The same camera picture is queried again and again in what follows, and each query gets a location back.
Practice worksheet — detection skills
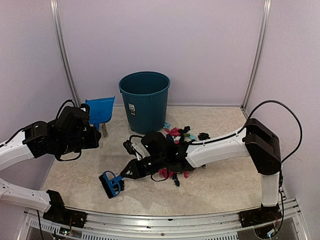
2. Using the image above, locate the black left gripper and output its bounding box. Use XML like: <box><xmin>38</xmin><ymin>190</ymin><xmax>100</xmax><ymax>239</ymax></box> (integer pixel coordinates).
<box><xmin>57</xmin><ymin>125</ymin><xmax>100</xmax><ymax>155</ymax></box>

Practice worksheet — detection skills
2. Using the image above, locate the small black paper scrap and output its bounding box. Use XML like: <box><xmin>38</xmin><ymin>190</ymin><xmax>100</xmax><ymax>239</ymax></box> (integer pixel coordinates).
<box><xmin>198</xmin><ymin>132</ymin><xmax>210</xmax><ymax>141</ymax></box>

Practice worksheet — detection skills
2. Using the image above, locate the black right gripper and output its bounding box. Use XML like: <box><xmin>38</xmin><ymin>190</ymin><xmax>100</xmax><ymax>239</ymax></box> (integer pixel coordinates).
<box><xmin>120</xmin><ymin>154</ymin><xmax>167</xmax><ymax>180</ymax></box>

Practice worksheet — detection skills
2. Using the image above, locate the white ceramic mug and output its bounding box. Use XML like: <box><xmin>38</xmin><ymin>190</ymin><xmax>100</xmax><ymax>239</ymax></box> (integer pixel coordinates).
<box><xmin>99</xmin><ymin>123</ymin><xmax>108</xmax><ymax>138</ymax></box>

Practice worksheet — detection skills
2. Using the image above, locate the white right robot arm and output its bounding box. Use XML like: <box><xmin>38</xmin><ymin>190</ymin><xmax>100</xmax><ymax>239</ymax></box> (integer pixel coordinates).
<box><xmin>120</xmin><ymin>118</ymin><xmax>282</xmax><ymax>222</ymax></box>

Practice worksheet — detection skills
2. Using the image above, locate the blue plastic dustpan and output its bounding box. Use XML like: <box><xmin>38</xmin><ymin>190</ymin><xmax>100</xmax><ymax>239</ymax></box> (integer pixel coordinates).
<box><xmin>85</xmin><ymin>96</ymin><xmax>116</xmax><ymax>131</ymax></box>

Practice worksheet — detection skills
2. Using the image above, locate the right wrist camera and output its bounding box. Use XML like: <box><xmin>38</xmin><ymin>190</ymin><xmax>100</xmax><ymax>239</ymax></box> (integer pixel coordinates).
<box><xmin>122</xmin><ymin>140</ymin><xmax>143</xmax><ymax>161</ymax></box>

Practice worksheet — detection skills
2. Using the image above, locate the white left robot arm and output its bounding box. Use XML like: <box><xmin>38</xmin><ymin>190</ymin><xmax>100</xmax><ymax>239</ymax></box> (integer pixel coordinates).
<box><xmin>0</xmin><ymin>103</ymin><xmax>101</xmax><ymax>223</ymax></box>

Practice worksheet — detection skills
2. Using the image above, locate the aluminium front rail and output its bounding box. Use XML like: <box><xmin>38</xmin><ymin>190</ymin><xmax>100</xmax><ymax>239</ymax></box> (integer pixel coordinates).
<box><xmin>22</xmin><ymin>199</ymin><xmax>301</xmax><ymax>240</ymax></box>

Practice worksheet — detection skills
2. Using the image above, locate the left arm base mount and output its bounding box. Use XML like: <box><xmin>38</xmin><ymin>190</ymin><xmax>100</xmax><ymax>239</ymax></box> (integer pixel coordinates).
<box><xmin>43</xmin><ymin>190</ymin><xmax>87</xmax><ymax>229</ymax></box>

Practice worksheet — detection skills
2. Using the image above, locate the light blue paper scrap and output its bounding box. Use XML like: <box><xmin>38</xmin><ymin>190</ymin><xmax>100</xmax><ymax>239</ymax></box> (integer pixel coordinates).
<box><xmin>162</xmin><ymin>121</ymin><xmax>171</xmax><ymax>129</ymax></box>

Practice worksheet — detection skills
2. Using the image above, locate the blue hand brush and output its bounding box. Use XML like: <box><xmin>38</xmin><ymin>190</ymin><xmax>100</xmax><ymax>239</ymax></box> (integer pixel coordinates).
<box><xmin>98</xmin><ymin>171</ymin><xmax>125</xmax><ymax>199</ymax></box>

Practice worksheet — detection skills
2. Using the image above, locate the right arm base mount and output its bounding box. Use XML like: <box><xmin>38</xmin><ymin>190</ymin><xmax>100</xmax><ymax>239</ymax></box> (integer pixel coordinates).
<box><xmin>238</xmin><ymin>203</ymin><xmax>283</xmax><ymax>228</ymax></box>

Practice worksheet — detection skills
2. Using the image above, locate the small navy paper scrap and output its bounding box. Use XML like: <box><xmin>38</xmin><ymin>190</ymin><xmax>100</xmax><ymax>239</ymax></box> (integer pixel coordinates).
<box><xmin>172</xmin><ymin>173</ymin><xmax>180</xmax><ymax>187</ymax></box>

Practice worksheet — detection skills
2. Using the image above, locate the teal plastic waste bin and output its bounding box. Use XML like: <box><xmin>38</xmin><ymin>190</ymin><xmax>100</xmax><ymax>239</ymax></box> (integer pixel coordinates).
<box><xmin>118</xmin><ymin>71</ymin><xmax>171</xmax><ymax>135</ymax></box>

